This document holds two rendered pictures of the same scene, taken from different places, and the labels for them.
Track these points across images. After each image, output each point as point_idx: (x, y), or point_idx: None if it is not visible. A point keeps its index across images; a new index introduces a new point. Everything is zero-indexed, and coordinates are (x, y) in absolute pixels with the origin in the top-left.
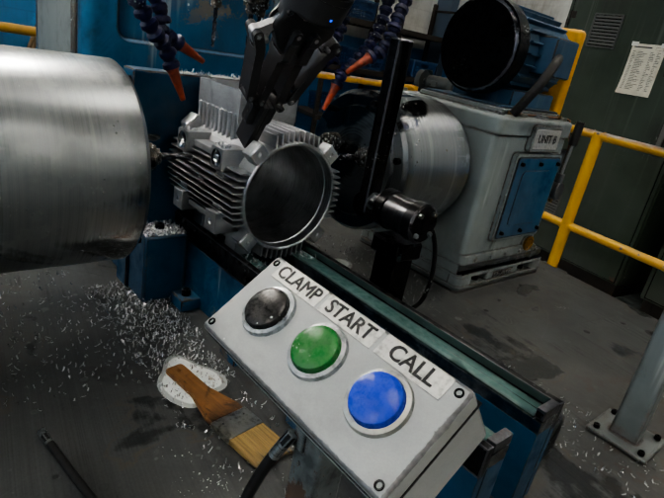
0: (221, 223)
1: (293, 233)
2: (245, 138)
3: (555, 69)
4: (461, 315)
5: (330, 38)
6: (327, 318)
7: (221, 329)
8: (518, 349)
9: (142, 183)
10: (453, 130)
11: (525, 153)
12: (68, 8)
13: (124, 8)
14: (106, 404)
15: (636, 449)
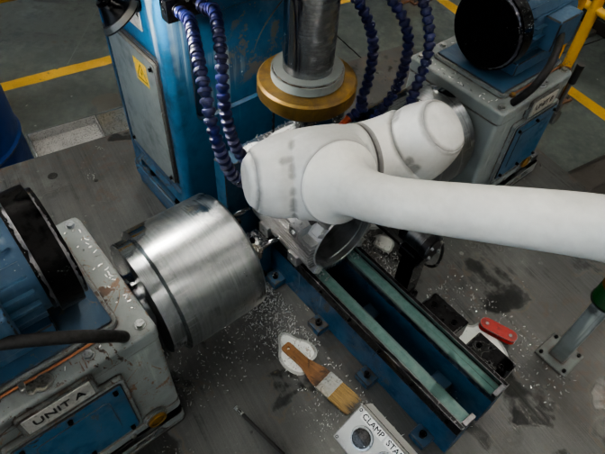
0: (300, 260)
1: (344, 244)
2: (311, 222)
3: (552, 68)
4: (464, 249)
5: None
6: (387, 449)
7: (342, 441)
8: (501, 280)
9: (263, 290)
10: None
11: (522, 122)
12: (158, 104)
13: (199, 99)
14: (257, 380)
15: (562, 367)
